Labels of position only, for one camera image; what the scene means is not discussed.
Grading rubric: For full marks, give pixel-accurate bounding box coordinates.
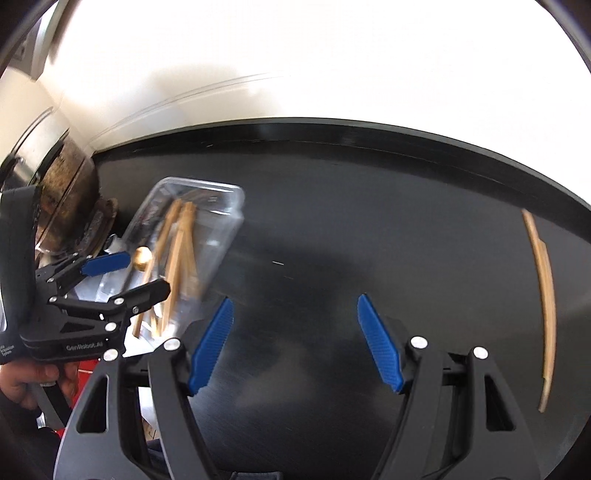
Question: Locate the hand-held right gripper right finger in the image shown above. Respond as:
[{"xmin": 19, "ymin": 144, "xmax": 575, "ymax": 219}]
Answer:
[{"xmin": 358, "ymin": 293, "xmax": 541, "ymax": 480}]

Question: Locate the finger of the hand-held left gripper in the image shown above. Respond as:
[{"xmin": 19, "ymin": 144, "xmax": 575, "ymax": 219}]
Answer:
[
  {"xmin": 21, "ymin": 278, "xmax": 171, "ymax": 342},
  {"xmin": 34, "ymin": 251, "xmax": 133, "ymax": 302}
]

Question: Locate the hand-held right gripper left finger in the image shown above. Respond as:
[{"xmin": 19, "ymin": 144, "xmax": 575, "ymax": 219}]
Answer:
[{"xmin": 54, "ymin": 296, "xmax": 235, "ymax": 480}]

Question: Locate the bunch of wooden chopsticks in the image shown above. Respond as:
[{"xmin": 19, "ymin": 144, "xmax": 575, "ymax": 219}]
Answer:
[{"xmin": 131, "ymin": 199, "xmax": 206, "ymax": 337}]

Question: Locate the clear plastic container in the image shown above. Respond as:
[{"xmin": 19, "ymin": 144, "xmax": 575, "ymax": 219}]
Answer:
[{"xmin": 69, "ymin": 175, "xmax": 246, "ymax": 358}]

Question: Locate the single wooden chopstick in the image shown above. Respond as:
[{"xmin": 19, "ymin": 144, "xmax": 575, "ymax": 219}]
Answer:
[
  {"xmin": 534, "ymin": 240, "xmax": 558, "ymax": 413},
  {"xmin": 521, "ymin": 208, "xmax": 550, "ymax": 252}
]

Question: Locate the person's left hand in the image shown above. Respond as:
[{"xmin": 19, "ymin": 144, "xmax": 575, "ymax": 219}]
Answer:
[{"xmin": 0, "ymin": 360, "xmax": 80, "ymax": 409}]

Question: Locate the dirty dark wok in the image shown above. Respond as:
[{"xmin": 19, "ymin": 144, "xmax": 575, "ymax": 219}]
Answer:
[{"xmin": 34, "ymin": 138, "xmax": 120, "ymax": 259}]

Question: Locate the grey wall fixture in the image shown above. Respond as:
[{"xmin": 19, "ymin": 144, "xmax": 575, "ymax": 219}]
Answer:
[{"xmin": 9, "ymin": 0, "xmax": 63, "ymax": 81}]

